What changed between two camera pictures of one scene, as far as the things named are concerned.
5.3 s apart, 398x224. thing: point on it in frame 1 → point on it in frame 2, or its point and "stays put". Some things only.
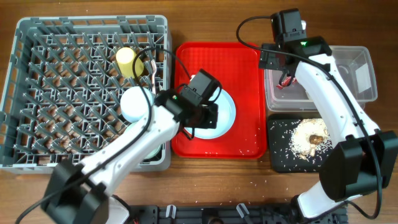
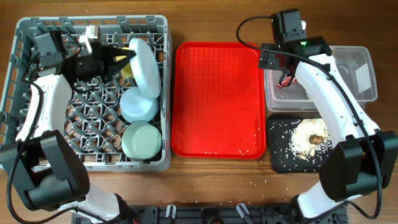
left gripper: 211,121 → 107,52
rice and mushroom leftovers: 310,136 stays put
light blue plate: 226,119 → 145,68
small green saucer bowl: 134,103 stays put
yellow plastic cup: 125,57 stays put
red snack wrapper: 286,81 stays put
